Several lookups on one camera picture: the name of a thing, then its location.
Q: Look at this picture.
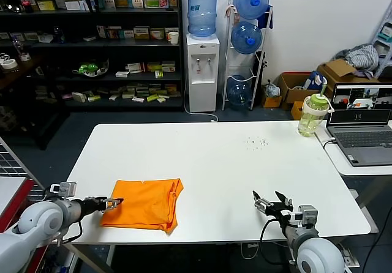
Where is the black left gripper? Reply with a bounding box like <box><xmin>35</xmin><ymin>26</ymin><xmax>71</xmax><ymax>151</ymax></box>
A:
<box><xmin>80</xmin><ymin>196</ymin><xmax>125</xmax><ymax>215</ymax></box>

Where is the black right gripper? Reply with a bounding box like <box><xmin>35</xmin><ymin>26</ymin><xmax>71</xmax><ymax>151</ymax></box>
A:
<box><xmin>252</xmin><ymin>190</ymin><xmax>294</xmax><ymax>222</ymax></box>

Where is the orange t-shirt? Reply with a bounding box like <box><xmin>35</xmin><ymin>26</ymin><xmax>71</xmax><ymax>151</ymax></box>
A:
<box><xmin>100</xmin><ymin>178</ymin><xmax>185</xmax><ymax>233</ymax></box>

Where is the cardboard box under clothes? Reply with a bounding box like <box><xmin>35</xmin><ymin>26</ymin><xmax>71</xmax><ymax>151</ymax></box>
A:
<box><xmin>317</xmin><ymin>59</ymin><xmax>380</xmax><ymax>99</ymax></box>

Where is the grey striped clothes pile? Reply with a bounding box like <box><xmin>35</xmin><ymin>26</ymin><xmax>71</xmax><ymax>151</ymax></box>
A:
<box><xmin>334</xmin><ymin>43</ymin><xmax>380</xmax><ymax>72</ymax></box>

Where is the white side table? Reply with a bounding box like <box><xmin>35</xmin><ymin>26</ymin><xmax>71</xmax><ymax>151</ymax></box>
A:
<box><xmin>314</xmin><ymin>119</ymin><xmax>392</xmax><ymax>177</ymax></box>

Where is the large white table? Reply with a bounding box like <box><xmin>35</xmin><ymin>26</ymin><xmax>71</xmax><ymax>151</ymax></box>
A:
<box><xmin>40</xmin><ymin>120</ymin><xmax>372</xmax><ymax>245</ymax></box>

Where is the green lid drinking bottle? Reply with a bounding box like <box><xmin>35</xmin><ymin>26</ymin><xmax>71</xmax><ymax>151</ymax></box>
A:
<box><xmin>297</xmin><ymin>82</ymin><xmax>335</xmax><ymax>138</ymax></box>

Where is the white power strip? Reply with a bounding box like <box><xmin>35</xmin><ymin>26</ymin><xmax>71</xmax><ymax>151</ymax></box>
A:
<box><xmin>336</xmin><ymin>244</ymin><xmax>361</xmax><ymax>268</ymax></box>

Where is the small yellow carton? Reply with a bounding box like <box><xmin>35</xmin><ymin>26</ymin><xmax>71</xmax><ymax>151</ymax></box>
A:
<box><xmin>290</xmin><ymin>100</ymin><xmax>307</xmax><ymax>121</ymax></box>

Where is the red and white cabinet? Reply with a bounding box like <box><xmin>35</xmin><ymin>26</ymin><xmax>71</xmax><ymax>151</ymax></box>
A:
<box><xmin>0</xmin><ymin>176</ymin><xmax>48</xmax><ymax>273</ymax></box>

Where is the yellow carton under bag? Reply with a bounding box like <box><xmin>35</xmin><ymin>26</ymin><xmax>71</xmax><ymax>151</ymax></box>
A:
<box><xmin>262</xmin><ymin>94</ymin><xmax>282</xmax><ymax>108</ymax></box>

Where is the grey open laptop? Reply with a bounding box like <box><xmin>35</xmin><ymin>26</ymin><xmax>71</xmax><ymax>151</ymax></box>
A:
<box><xmin>325</xmin><ymin>83</ymin><xmax>392</xmax><ymax>168</ymax></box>

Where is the open cardboard box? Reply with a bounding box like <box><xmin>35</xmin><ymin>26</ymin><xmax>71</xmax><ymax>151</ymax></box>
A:
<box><xmin>278</xmin><ymin>72</ymin><xmax>322</xmax><ymax>111</ymax></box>

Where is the grey plastic bag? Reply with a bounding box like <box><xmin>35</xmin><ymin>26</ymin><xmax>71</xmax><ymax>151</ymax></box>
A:
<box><xmin>263</xmin><ymin>79</ymin><xmax>281</xmax><ymax>99</ymax></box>

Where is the blue and white bag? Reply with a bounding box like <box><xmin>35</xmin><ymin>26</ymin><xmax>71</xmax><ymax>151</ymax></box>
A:
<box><xmin>303</xmin><ymin>70</ymin><xmax>328</xmax><ymax>91</ymax></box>

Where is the white water dispenser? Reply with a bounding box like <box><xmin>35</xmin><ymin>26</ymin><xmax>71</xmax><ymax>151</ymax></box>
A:
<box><xmin>186</xmin><ymin>34</ymin><xmax>221</xmax><ymax>113</ymax></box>

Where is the bowl with green items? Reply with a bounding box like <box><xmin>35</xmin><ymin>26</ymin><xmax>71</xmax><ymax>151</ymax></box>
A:
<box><xmin>72</xmin><ymin>58</ymin><xmax>110</xmax><ymax>80</ymax></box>

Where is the black tripod stand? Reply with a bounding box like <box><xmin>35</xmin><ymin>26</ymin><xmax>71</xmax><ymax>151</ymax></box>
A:
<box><xmin>255</xmin><ymin>51</ymin><xmax>269</xmax><ymax>81</ymax></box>

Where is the white metal jug rack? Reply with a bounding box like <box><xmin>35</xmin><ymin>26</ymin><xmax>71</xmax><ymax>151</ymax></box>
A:
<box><xmin>221</xmin><ymin>0</ymin><xmax>274</xmax><ymax>111</ymax></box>

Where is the dark wooden side table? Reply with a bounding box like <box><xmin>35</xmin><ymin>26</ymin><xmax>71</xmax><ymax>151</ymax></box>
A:
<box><xmin>0</xmin><ymin>55</ymin><xmax>71</xmax><ymax>151</ymax></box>

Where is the black shelf unit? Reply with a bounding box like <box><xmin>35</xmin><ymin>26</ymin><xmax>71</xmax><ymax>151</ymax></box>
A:
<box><xmin>0</xmin><ymin>0</ymin><xmax>184</xmax><ymax>113</ymax></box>

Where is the dark blue bottle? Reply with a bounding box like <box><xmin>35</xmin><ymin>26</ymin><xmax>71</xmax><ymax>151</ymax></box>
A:
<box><xmin>53</xmin><ymin>26</ymin><xmax>67</xmax><ymax>44</ymax></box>

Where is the white storage rack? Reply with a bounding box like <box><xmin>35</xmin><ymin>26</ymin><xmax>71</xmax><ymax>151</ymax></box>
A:
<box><xmin>371</xmin><ymin>3</ymin><xmax>392</xmax><ymax>80</ymax></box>

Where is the upright blue water jug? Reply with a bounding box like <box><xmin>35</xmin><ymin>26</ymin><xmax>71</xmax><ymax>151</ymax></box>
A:
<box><xmin>186</xmin><ymin>0</ymin><xmax>219</xmax><ymax>39</ymax></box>

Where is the yellow flat box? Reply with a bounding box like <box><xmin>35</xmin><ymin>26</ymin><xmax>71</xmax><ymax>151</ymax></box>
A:
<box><xmin>37</xmin><ymin>0</ymin><xmax>56</xmax><ymax>12</ymax></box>

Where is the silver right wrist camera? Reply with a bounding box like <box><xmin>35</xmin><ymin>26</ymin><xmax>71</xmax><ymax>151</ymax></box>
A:
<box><xmin>296</xmin><ymin>204</ymin><xmax>319</xmax><ymax>230</ymax></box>

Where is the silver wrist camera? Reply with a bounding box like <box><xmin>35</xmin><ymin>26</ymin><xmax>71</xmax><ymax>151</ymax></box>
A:
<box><xmin>50</xmin><ymin>181</ymin><xmax>77</xmax><ymax>199</ymax></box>
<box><xmin>296</xmin><ymin>204</ymin><xmax>319</xmax><ymax>230</ymax></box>

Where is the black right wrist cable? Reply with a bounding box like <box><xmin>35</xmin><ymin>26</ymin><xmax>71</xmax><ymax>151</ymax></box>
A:
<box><xmin>259</xmin><ymin>219</ymin><xmax>295</xmax><ymax>266</ymax></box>

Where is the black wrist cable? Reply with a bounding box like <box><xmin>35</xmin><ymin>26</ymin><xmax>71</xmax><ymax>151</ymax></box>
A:
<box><xmin>259</xmin><ymin>219</ymin><xmax>295</xmax><ymax>266</ymax></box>
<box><xmin>58</xmin><ymin>219</ymin><xmax>83</xmax><ymax>244</ymax></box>

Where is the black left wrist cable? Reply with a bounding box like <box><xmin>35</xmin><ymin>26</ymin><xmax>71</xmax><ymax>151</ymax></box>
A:
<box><xmin>58</xmin><ymin>219</ymin><xmax>83</xmax><ymax>244</ymax></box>

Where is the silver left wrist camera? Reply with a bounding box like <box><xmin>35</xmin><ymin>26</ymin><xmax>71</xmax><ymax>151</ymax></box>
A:
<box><xmin>50</xmin><ymin>181</ymin><xmax>77</xmax><ymax>199</ymax></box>

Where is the white wire grid panel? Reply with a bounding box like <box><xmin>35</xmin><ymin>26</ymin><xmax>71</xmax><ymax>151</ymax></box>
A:
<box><xmin>0</xmin><ymin>135</ymin><xmax>56</xmax><ymax>208</ymax></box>

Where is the white dispenser power cord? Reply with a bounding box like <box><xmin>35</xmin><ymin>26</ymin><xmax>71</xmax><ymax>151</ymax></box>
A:
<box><xmin>183</xmin><ymin>80</ymin><xmax>219</xmax><ymax>123</ymax></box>

